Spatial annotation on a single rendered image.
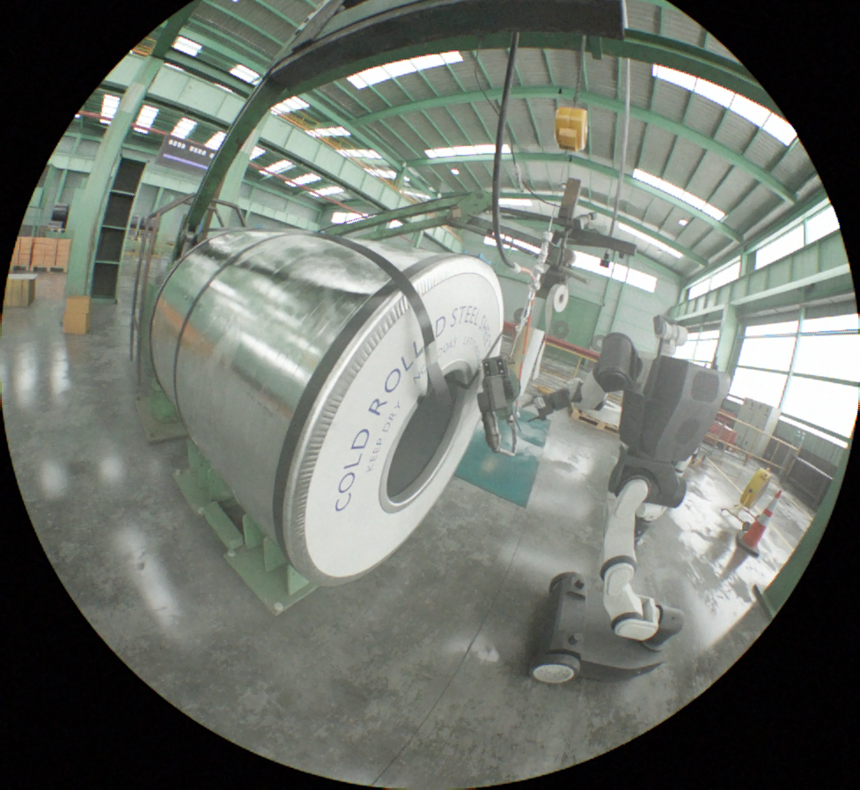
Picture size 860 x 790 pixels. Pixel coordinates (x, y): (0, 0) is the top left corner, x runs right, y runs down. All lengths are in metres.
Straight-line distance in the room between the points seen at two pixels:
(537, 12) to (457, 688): 1.74
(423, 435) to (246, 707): 1.30
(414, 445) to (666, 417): 0.96
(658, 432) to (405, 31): 1.07
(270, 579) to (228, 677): 0.49
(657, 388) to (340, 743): 1.44
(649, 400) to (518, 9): 0.90
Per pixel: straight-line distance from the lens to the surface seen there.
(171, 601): 1.42
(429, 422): 1.30
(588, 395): 1.03
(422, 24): 0.63
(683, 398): 0.87
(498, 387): 1.04
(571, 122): 1.39
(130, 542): 1.62
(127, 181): 6.67
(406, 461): 1.28
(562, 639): 1.39
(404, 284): 0.58
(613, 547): 1.21
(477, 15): 0.58
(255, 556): 1.48
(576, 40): 3.09
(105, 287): 6.67
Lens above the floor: 1.21
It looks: 11 degrees down
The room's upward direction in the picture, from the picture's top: 17 degrees clockwise
